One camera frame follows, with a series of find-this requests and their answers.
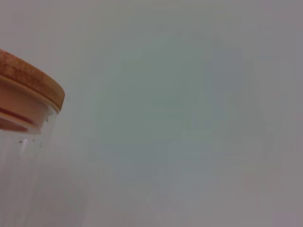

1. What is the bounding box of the round wooden jar lid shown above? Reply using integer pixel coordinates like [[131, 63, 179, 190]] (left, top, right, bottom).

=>
[[0, 48, 65, 133]]

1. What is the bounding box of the clear glass water dispenser jar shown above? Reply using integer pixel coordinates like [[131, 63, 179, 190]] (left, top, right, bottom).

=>
[[0, 104, 60, 227]]

